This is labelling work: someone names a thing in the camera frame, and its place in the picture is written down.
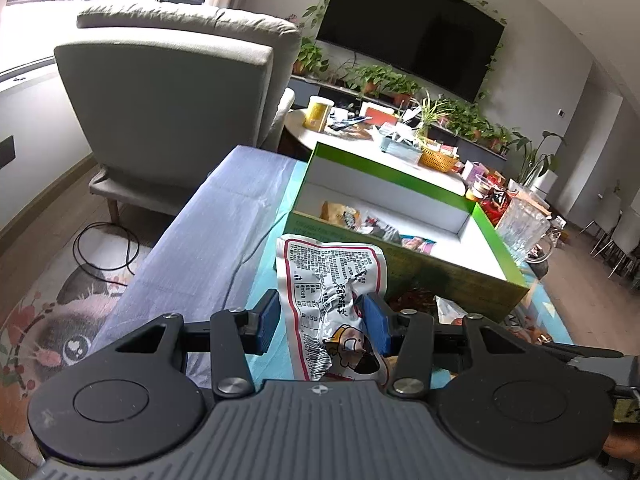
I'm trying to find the grey armchair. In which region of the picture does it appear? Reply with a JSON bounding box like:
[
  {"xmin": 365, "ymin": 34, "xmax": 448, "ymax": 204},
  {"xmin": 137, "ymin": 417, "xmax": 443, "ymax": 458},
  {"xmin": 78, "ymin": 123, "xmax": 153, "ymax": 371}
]
[{"xmin": 54, "ymin": 0, "xmax": 302, "ymax": 215}]

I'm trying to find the red sausage snack packet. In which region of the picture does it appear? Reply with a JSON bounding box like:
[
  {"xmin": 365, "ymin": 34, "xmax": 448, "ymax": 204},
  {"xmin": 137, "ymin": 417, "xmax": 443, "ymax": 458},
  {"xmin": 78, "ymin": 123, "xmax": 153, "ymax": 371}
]
[{"xmin": 400, "ymin": 235, "xmax": 436, "ymax": 255}]

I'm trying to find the green cardboard box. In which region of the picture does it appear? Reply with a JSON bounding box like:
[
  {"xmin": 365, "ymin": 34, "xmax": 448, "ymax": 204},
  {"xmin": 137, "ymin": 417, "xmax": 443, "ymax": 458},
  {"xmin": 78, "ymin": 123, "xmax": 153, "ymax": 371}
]
[{"xmin": 284, "ymin": 144, "xmax": 528, "ymax": 321}]

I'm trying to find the clear glass pitcher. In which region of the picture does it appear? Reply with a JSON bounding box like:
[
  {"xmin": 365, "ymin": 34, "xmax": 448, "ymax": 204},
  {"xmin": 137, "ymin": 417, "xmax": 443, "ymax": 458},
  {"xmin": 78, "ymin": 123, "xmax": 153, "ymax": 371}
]
[{"xmin": 496, "ymin": 192, "xmax": 551, "ymax": 266}]

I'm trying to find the red white printed snack bag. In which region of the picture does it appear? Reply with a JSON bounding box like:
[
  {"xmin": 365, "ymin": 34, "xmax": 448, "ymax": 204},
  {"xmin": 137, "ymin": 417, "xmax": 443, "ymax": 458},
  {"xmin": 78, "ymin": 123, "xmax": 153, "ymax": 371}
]
[{"xmin": 276, "ymin": 234, "xmax": 390, "ymax": 385}]

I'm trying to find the black wall socket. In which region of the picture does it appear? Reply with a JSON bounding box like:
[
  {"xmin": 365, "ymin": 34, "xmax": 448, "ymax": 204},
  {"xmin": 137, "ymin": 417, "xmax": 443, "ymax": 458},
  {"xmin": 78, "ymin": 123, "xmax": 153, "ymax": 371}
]
[{"xmin": 0, "ymin": 136, "xmax": 15, "ymax": 168}]

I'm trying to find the rice cracker snack packet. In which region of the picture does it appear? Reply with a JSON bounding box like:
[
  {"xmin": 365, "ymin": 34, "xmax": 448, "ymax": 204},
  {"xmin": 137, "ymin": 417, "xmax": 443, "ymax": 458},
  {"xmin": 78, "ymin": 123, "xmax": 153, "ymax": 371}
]
[{"xmin": 320, "ymin": 202, "xmax": 361, "ymax": 230}]

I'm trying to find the light blue tissue box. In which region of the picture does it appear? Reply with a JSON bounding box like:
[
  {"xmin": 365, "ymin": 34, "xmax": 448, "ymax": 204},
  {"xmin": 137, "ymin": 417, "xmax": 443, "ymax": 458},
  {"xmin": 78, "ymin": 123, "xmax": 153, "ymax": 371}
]
[{"xmin": 380, "ymin": 136, "xmax": 422, "ymax": 165}]

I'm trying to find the black wall television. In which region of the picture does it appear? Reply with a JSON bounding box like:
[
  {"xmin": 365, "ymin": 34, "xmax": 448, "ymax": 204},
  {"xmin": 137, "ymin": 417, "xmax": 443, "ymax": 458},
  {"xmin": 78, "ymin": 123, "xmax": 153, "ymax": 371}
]
[{"xmin": 317, "ymin": 0, "xmax": 506, "ymax": 101}]

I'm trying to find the woven wicker basket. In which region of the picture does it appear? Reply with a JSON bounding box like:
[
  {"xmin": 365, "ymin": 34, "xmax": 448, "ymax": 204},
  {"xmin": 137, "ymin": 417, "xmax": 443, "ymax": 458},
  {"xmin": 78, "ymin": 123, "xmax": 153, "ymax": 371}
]
[{"xmin": 418, "ymin": 148, "xmax": 459, "ymax": 174}]

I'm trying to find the clear dried dates packet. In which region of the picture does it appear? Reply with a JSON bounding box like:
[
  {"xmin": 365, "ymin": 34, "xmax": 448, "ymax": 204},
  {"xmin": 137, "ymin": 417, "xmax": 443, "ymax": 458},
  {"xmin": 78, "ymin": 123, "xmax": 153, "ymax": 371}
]
[{"xmin": 435, "ymin": 296, "xmax": 466, "ymax": 325}]

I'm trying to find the person's right hand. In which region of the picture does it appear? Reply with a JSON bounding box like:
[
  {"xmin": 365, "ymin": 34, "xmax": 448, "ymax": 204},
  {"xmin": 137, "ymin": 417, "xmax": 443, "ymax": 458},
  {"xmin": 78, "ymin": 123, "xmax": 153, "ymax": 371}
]
[{"xmin": 603, "ymin": 422, "xmax": 640, "ymax": 464}]

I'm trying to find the dark dried fruit packet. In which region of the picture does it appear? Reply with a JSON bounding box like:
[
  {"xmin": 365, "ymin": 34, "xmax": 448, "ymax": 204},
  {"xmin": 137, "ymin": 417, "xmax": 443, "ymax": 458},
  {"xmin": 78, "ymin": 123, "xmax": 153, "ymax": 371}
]
[{"xmin": 358, "ymin": 216, "xmax": 401, "ymax": 245}]

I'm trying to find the spider plant in pot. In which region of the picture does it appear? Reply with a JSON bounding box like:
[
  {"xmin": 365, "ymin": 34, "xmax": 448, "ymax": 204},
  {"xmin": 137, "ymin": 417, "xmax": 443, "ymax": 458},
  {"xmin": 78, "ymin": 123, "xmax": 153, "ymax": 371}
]
[{"xmin": 412, "ymin": 90, "xmax": 451, "ymax": 138}]

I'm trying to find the white oval coffee table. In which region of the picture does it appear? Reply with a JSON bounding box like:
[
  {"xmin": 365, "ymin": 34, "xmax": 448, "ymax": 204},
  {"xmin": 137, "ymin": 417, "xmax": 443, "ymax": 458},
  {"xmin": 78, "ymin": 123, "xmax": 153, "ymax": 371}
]
[{"xmin": 284, "ymin": 110, "xmax": 466, "ymax": 196}]

